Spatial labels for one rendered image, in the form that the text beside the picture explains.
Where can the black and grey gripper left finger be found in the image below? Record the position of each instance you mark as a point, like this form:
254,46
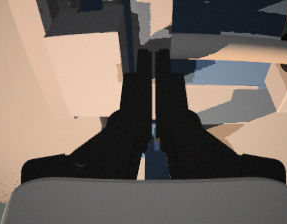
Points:
115,152

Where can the grey rectangular block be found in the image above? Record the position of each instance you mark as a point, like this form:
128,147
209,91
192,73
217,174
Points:
88,52

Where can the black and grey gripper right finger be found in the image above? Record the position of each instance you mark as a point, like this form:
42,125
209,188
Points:
199,154

